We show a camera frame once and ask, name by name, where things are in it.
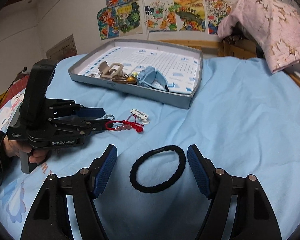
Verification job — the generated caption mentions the brown wooden door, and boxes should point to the brown wooden door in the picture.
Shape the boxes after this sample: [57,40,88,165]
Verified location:
[45,34,78,62]

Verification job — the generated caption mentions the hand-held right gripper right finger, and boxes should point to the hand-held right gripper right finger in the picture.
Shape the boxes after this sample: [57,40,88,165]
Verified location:
[187,144,283,240]

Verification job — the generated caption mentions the light blue wrist watch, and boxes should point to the light blue wrist watch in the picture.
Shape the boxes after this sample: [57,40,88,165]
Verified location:
[136,66,174,92]

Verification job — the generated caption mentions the person's left hand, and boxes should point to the person's left hand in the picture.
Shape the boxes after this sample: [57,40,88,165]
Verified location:
[3,139,48,165]

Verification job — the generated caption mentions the group of colourful wall drawings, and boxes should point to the group of colourful wall drawings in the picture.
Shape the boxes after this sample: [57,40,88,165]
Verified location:
[97,0,242,40]

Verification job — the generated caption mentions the wooden bed frame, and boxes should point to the wooden bed frame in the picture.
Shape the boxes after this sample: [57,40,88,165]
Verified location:
[157,39,300,93]

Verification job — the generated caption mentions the thick black hair tie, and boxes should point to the thick black hair tie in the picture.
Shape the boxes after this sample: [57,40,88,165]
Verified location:
[130,145,187,194]

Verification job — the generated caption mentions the grey shallow box tray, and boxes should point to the grey shallow box tray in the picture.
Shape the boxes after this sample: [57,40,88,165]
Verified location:
[68,39,203,110]

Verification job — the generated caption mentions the red beaded string bracelet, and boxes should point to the red beaded string bracelet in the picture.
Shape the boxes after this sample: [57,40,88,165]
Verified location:
[105,114,144,134]

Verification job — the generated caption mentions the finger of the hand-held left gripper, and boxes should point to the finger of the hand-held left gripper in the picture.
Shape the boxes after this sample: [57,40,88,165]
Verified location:
[46,99,106,119]
[52,119,115,137]

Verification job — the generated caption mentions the pink floral cloth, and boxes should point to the pink floral cloth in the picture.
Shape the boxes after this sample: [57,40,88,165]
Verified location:
[217,0,300,74]

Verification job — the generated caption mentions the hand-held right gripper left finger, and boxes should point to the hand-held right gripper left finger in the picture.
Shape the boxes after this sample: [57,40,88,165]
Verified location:
[20,144,118,240]

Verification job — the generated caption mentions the beige hair claw clip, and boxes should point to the beige hair claw clip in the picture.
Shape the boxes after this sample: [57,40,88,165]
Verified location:
[98,61,124,79]

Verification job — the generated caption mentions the blue cartoon printed blanket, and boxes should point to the blue cartoon printed blanket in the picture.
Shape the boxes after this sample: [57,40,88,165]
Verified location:
[0,52,300,240]

